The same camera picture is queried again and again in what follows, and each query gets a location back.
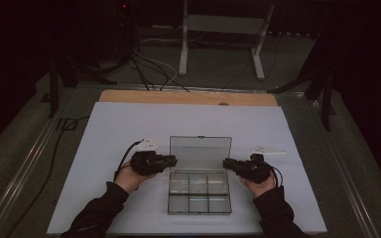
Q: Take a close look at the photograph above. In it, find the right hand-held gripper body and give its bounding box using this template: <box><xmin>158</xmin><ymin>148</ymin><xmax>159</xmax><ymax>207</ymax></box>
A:
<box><xmin>242</xmin><ymin>144</ymin><xmax>287</xmax><ymax>185</ymax></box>

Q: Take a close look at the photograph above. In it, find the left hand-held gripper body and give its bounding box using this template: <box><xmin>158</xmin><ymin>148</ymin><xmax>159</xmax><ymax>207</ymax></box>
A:
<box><xmin>130</xmin><ymin>138</ymin><xmax>163</xmax><ymax>177</ymax></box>

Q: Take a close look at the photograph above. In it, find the clear plastic compartment box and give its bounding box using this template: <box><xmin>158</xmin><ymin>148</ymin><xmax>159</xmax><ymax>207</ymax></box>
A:
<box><xmin>167</xmin><ymin>135</ymin><xmax>233</xmax><ymax>215</ymax></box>

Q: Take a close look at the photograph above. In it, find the person's right hand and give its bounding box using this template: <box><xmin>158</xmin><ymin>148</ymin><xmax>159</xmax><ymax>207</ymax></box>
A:
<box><xmin>241</xmin><ymin>175</ymin><xmax>277</xmax><ymax>199</ymax></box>

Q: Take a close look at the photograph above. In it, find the person's left hand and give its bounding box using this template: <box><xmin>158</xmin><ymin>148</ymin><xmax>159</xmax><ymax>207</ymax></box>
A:
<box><xmin>114</xmin><ymin>162</ymin><xmax>157</xmax><ymax>194</ymax></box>

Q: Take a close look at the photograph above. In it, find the white table sheet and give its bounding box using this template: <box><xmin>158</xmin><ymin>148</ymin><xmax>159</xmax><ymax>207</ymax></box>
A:
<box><xmin>47</xmin><ymin>101</ymin><xmax>327</xmax><ymax>236</ymax></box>

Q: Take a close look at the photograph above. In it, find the black tripod stand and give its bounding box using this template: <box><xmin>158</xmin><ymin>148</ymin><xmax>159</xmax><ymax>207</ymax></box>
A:
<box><xmin>267</xmin><ymin>33</ymin><xmax>337</xmax><ymax>132</ymax></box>
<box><xmin>41</xmin><ymin>54</ymin><xmax>117</xmax><ymax>119</ymax></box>

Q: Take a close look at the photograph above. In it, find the white metal stand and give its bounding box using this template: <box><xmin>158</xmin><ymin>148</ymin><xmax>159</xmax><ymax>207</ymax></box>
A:
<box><xmin>178</xmin><ymin>0</ymin><xmax>276</xmax><ymax>81</ymax></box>

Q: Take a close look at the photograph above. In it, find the dark device with red light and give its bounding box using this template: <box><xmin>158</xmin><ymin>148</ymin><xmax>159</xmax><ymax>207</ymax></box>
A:
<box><xmin>112</xmin><ymin>0</ymin><xmax>137</xmax><ymax>31</ymax></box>

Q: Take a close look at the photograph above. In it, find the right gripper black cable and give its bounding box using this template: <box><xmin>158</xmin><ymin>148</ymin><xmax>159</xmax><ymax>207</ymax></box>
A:
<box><xmin>264</xmin><ymin>163</ymin><xmax>284</xmax><ymax>188</ymax></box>

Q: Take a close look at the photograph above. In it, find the black floor cable bundle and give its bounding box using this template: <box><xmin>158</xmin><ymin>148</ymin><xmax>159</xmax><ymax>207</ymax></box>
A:
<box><xmin>127</xmin><ymin>49</ymin><xmax>191</xmax><ymax>93</ymax></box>

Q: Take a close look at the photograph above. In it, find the metal floor rail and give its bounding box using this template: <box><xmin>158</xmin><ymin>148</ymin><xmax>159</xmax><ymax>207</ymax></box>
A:
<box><xmin>0</xmin><ymin>86</ymin><xmax>77</xmax><ymax>238</ymax></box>
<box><xmin>306</xmin><ymin>98</ymin><xmax>381</xmax><ymax>238</ymax></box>

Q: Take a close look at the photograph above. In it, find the white floor cable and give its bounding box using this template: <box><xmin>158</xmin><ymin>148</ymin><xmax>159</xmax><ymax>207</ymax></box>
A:
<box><xmin>132</xmin><ymin>38</ymin><xmax>180</xmax><ymax>91</ymax></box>

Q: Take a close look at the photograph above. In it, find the long black floor cable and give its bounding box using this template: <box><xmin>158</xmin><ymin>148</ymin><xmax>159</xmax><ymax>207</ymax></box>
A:
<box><xmin>4</xmin><ymin>115</ymin><xmax>90</xmax><ymax>238</ymax></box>

